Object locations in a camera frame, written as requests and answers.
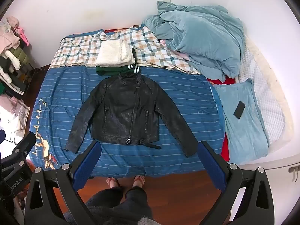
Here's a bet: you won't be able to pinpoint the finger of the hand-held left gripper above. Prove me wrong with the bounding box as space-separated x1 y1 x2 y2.
9 131 37 170

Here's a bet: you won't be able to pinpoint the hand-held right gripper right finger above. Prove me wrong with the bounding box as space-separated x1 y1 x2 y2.
197 141 275 225

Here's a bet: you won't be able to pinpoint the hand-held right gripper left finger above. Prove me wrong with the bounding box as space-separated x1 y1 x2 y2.
23 140 102 225

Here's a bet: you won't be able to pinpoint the black leather jacket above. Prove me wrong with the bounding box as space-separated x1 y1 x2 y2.
65 72 200 158

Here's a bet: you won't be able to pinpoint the pile of hanging clothes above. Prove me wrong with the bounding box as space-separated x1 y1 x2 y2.
0 16 35 96

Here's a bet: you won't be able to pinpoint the red sheet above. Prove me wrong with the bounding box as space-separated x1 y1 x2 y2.
206 76 236 163

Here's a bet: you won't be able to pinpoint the person's left foot in sandal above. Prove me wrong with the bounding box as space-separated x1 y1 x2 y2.
106 177 121 189

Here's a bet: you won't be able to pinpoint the person's foot in sandal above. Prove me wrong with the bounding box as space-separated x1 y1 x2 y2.
132 175 146 189
106 177 121 189

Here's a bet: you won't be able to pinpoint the printed tote bag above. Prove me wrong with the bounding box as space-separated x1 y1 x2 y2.
0 96 31 143

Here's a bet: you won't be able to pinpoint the teal pillow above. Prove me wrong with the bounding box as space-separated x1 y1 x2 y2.
214 78 269 165

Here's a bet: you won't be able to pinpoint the person's right foot in sandal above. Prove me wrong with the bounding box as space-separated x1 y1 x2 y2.
132 175 146 189

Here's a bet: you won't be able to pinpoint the person's legs in dark trousers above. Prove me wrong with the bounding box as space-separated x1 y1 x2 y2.
85 186 155 225

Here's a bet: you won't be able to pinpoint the black phone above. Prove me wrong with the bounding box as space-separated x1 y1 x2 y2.
233 100 246 120

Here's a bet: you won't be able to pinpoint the blue striped bed cover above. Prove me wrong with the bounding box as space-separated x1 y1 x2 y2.
29 64 225 177

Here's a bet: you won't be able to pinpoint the white quilted mattress pad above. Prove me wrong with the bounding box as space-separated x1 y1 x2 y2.
237 36 294 146

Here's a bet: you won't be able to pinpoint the green garment with striped cuffs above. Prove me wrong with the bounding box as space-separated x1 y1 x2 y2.
96 47 141 77

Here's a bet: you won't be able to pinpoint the folded white fleece garment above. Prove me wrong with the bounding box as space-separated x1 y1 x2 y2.
95 39 136 67

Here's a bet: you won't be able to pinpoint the plaid blanket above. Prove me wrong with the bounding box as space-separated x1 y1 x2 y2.
50 26 204 75

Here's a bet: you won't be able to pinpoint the light teal garment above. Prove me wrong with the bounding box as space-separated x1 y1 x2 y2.
143 1 246 80

